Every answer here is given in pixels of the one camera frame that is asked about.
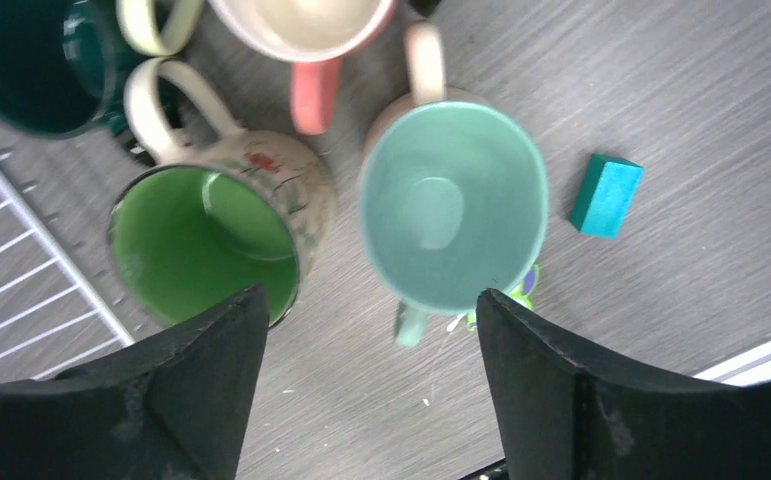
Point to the aluminium front rail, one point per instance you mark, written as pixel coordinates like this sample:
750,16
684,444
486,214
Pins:
748,368

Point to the small sage green cup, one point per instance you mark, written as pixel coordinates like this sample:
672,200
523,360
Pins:
454,200

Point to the cream mug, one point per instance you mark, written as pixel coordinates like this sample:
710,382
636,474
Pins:
222,209
427,83

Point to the light green mug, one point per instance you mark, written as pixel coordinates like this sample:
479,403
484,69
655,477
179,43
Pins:
146,35

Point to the green toy monster block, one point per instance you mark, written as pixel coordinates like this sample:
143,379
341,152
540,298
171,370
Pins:
521,294

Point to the metal wire dish rack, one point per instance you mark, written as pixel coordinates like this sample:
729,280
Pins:
52,317

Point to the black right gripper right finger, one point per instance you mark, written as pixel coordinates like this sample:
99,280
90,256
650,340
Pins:
569,408

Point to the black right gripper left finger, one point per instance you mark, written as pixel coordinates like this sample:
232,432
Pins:
175,405

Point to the cream mug back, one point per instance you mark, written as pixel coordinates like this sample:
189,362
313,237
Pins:
427,83

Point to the teal toy block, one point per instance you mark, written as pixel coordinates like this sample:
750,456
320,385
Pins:
605,196

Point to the salmon pink mug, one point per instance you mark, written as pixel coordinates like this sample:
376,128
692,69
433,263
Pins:
313,37

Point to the cream mug front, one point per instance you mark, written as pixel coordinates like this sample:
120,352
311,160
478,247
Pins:
222,209

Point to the dark teal mug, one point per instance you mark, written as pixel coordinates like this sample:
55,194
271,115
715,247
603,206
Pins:
63,66

